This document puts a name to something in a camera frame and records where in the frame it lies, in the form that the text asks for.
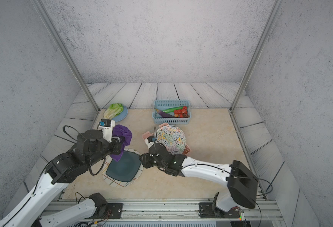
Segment light blue small plate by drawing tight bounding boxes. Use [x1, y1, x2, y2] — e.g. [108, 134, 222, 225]
[112, 106, 128, 123]

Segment right aluminium frame post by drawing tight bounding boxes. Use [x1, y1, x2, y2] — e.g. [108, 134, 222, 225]
[230, 0, 283, 112]

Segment green lettuce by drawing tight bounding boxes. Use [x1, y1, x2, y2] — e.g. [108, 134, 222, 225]
[103, 103, 124, 120]

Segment purple cleaning cloth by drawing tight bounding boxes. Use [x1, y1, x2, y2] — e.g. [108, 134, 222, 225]
[110, 125, 132, 162]

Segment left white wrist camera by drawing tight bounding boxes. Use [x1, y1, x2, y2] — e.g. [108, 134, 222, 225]
[99, 119, 115, 143]

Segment blue plastic basket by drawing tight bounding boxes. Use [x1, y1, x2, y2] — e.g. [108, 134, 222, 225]
[152, 100, 191, 125]

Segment left aluminium frame post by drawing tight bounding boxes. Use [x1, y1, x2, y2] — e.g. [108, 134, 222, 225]
[31, 0, 101, 113]

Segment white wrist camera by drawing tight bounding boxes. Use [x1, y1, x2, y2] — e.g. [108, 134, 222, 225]
[145, 135, 157, 149]
[99, 119, 115, 143]

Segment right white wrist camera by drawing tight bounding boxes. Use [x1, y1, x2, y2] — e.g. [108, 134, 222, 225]
[145, 135, 157, 149]

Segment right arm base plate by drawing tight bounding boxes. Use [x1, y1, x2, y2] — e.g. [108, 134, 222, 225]
[198, 202, 241, 219]

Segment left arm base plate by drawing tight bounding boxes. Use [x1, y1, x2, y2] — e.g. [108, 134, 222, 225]
[81, 202, 124, 219]

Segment pink plastic dish basket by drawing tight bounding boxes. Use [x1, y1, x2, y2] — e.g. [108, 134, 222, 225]
[142, 123, 191, 155]

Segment dark green square plate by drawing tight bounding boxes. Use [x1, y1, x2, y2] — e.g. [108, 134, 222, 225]
[105, 149, 142, 183]

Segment colourful squiggle pattern plate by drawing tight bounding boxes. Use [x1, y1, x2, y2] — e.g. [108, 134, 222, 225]
[156, 125, 186, 154]

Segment aluminium frame post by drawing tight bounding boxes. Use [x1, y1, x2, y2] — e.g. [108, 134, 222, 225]
[31, 0, 101, 113]
[230, 0, 283, 112]

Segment purple eggplant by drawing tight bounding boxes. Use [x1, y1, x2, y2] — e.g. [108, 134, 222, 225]
[155, 109, 175, 118]

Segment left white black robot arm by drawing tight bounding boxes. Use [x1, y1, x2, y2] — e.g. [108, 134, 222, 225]
[0, 126, 125, 227]

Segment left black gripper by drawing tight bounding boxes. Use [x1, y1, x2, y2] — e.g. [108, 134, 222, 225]
[86, 134, 127, 168]

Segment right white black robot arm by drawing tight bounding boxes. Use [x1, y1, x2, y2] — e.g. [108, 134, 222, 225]
[139, 142, 262, 212]

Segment aluminium mounting rail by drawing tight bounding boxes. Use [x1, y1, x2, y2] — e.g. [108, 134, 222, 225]
[40, 199, 286, 227]

